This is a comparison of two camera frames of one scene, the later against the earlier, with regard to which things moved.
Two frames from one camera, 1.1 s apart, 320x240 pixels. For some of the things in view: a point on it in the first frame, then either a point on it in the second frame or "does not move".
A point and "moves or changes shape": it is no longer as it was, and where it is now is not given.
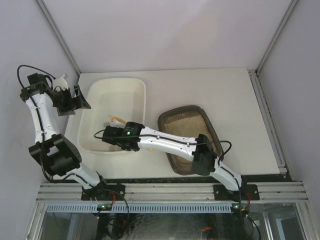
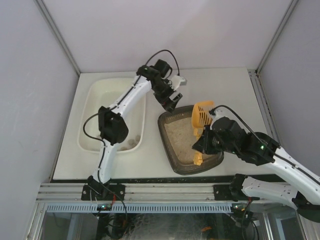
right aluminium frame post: [291, 7] does not move
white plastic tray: [124, 98] does not move
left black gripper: [70, 103] to [167, 97]
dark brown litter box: [190, 121] does not move
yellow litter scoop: [117, 118] moves or changes shape
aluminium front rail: [171, 193] does not move
